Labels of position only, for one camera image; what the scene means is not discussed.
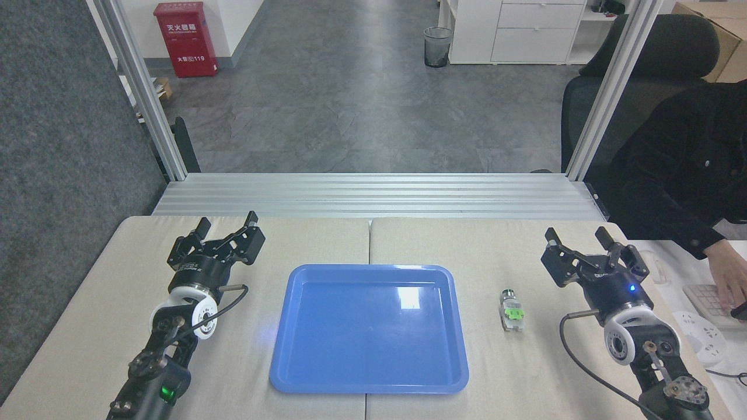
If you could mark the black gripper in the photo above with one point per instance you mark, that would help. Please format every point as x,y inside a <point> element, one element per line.
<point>615,286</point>
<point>201,269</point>

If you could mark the switch part with green clip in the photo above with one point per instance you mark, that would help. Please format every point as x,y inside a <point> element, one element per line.
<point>512,312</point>

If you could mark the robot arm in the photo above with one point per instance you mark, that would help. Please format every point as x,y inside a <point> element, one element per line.
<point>175,326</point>
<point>648,344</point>

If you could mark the blue plastic tray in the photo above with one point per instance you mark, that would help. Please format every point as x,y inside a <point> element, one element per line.
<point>369,329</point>

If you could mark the person's hand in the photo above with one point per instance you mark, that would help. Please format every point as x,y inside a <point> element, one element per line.
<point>729,274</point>

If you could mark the white keyboard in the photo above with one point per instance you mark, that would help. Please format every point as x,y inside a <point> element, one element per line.
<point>703,298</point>

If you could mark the person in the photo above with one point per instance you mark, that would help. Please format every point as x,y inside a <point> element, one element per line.
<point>683,163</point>

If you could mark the white power strip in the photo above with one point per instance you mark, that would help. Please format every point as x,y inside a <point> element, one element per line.
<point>700,335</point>

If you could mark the small cardboard box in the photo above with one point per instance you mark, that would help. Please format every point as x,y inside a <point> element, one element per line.
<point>163,87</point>

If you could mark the black office chair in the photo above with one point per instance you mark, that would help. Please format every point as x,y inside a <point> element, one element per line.
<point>653,64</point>

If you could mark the red fire extinguisher box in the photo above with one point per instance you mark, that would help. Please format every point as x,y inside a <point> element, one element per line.
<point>185,39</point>

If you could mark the white drawer cabinet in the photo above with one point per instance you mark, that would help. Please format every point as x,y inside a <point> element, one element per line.
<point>513,32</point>

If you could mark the mesh waste bin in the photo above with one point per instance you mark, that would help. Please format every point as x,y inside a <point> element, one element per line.
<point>437,48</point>

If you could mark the brown cardboard box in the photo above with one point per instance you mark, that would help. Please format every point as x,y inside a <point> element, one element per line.
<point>732,35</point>

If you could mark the black floor bracket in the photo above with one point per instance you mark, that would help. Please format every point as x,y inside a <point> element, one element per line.
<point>185,146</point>

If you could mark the silver aluminium post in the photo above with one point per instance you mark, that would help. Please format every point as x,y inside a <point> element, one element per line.
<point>613,87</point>
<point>143,93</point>

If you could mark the silver aluminium rail platform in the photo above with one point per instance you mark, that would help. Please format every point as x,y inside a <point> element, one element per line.
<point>373,195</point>

